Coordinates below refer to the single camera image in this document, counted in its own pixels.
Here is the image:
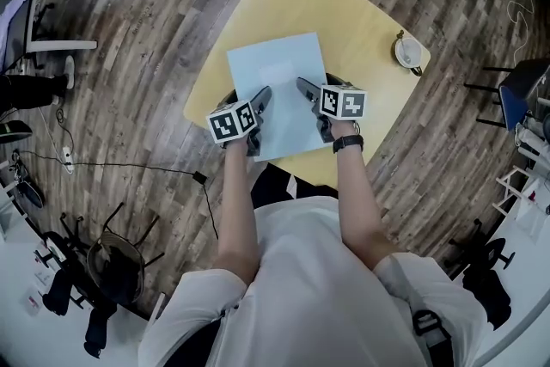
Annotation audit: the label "white cup with dark handle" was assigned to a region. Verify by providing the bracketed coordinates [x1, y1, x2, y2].
[390, 29, 425, 77]

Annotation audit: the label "person's left forearm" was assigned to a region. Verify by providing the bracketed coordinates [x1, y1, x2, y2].
[213, 139, 260, 285]

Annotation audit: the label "black harness strap with buckle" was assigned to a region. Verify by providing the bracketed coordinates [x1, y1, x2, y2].
[411, 309, 455, 367]

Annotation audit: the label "round wicker chair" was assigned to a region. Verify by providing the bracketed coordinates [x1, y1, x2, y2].
[85, 201, 167, 307]

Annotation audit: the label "person's white shirt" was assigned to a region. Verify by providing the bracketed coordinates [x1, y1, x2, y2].
[137, 195, 490, 367]

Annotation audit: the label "person's dark trousers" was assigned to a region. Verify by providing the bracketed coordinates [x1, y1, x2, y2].
[250, 162, 340, 208]

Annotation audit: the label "person's right forearm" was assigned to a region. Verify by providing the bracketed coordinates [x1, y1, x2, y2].
[333, 145, 400, 272]

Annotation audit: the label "black cable with adapter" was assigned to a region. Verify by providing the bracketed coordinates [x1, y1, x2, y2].
[18, 149, 221, 241]

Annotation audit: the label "black office chair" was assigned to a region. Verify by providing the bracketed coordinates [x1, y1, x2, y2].
[446, 218, 517, 331]

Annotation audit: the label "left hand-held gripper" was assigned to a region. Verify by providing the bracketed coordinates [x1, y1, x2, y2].
[205, 85, 273, 158]

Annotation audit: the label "blue chair with black legs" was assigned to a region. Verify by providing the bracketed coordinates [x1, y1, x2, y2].
[463, 58, 550, 132]

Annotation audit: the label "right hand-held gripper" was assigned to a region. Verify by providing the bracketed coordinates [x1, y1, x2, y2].
[296, 72, 368, 144]

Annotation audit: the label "light blue sheet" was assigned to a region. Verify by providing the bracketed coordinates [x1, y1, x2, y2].
[226, 32, 341, 163]

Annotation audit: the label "purple cloth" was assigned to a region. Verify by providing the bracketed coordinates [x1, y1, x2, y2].
[0, 0, 34, 32]

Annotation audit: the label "black wristwatch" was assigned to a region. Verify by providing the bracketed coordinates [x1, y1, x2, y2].
[332, 134, 365, 155]

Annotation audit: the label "white wooden shelf frame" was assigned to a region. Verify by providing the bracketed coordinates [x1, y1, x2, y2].
[492, 165, 550, 225]

